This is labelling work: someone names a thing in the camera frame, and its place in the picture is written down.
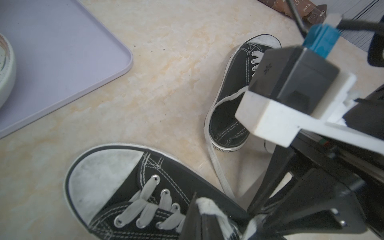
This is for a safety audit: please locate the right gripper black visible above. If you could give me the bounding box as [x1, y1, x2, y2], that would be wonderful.
[248, 134, 384, 237]

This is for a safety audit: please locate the black canvas sneaker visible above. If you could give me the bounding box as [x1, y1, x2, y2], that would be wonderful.
[65, 144, 257, 240]
[203, 33, 283, 202]

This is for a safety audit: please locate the patterned ceramic bowl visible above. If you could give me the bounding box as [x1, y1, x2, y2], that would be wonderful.
[1, 34, 17, 107]

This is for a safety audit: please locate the lavender tray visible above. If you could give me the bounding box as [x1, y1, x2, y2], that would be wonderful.
[1, 1, 134, 137]

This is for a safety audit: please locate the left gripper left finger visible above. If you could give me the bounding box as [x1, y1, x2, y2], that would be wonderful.
[179, 195, 203, 240]

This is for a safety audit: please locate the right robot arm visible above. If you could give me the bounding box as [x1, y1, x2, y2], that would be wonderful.
[236, 15, 384, 240]

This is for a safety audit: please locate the brown potato chips bag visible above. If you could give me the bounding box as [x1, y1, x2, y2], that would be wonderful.
[259, 0, 327, 25]

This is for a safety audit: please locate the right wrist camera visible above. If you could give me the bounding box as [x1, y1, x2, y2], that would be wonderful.
[235, 14, 384, 154]

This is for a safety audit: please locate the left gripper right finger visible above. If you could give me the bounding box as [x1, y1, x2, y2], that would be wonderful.
[201, 210, 240, 240]

